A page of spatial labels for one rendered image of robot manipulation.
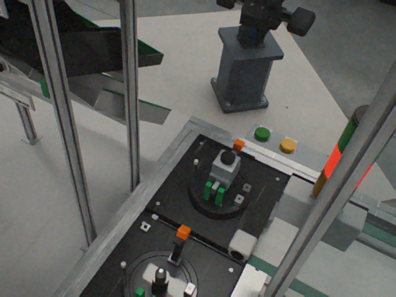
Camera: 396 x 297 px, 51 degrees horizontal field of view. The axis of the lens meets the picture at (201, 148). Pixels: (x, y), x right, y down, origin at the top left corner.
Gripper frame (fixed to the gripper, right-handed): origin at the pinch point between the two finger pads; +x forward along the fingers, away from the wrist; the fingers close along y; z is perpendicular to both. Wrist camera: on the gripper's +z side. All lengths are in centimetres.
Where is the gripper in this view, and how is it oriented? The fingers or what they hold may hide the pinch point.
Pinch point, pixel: (259, 31)
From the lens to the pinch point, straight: 88.6
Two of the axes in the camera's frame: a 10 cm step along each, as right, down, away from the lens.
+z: -4.6, 6.5, -6.0
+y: 8.8, 4.2, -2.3
